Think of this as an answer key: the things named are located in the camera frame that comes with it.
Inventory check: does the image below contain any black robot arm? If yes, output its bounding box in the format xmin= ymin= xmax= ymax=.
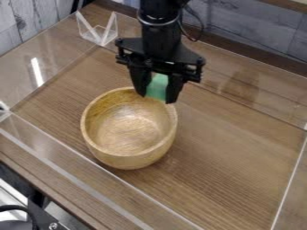
xmin=115 ymin=0 xmax=206 ymax=103

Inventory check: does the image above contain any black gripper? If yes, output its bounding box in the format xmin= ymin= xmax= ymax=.
xmin=115 ymin=19 xmax=206 ymax=103

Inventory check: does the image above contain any clear acrylic corner bracket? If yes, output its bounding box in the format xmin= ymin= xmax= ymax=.
xmin=77 ymin=12 xmax=118 ymax=47

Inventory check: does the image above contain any wooden bowl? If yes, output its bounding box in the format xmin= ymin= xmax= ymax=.
xmin=81 ymin=87 xmax=178 ymax=170

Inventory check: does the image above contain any black cable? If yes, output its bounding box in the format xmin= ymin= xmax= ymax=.
xmin=0 ymin=205 xmax=41 ymax=230

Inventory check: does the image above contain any green rectangular block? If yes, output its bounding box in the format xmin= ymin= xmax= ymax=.
xmin=146 ymin=74 xmax=169 ymax=101

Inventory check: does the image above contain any clear acrylic tray enclosure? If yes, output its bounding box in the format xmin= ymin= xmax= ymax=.
xmin=0 ymin=10 xmax=307 ymax=230

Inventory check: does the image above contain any black metal table bracket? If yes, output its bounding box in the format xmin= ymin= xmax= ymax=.
xmin=29 ymin=190 xmax=62 ymax=230

